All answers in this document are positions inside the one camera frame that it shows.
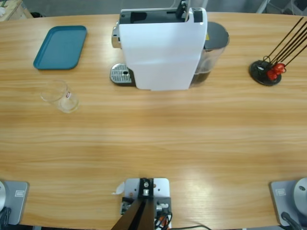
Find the clear glass cup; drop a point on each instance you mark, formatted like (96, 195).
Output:
(64, 103)

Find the silver coffee machine lever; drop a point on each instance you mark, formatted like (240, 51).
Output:
(182, 9)

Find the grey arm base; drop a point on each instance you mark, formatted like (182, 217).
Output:
(285, 203)
(21, 203)

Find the white capsule coffee machine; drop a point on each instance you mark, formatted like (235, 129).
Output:
(156, 55)

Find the red coffee capsule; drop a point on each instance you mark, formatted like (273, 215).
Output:
(280, 67)
(272, 75)

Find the metal grate drip tray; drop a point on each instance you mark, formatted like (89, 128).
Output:
(121, 73)

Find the white paper tag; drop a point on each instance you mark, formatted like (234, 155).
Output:
(119, 189)

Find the clear water tank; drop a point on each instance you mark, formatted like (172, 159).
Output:
(216, 36)

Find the black capsule holder with rods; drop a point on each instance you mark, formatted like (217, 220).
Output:
(257, 72)

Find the teal plastic tray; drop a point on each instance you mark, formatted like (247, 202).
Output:
(60, 48)

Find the white metal leg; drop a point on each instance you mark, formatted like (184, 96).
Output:
(261, 6)

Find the wooden crate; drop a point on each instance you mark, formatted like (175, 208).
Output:
(14, 9)

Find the white mount block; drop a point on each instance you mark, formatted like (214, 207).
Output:
(160, 189)

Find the black clamp bracket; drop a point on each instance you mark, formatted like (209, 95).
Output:
(165, 203)

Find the dark camera post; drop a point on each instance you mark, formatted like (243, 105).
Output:
(139, 215)

